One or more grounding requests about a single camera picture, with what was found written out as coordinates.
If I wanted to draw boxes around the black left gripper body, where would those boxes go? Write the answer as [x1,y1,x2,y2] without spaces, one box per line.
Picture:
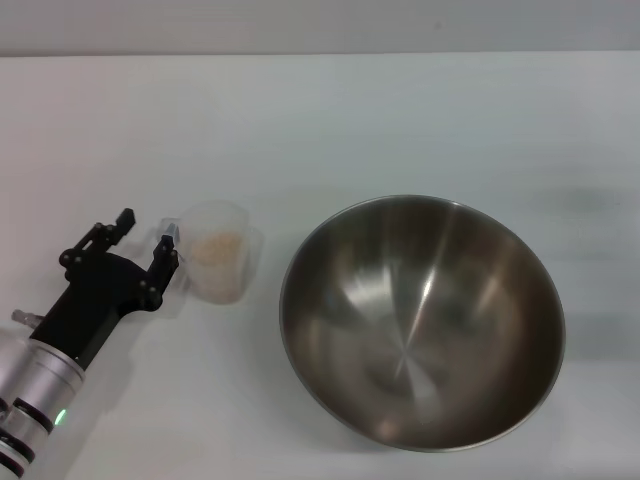
[29,251,152,370]

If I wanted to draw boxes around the white rice grains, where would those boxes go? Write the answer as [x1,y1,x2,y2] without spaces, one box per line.
[192,231,246,301]

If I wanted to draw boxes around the clear plastic measuring cup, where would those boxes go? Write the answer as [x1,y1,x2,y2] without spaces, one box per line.
[159,199,264,305]

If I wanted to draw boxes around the large stainless steel bowl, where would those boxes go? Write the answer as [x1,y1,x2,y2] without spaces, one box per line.
[278,193,567,454]

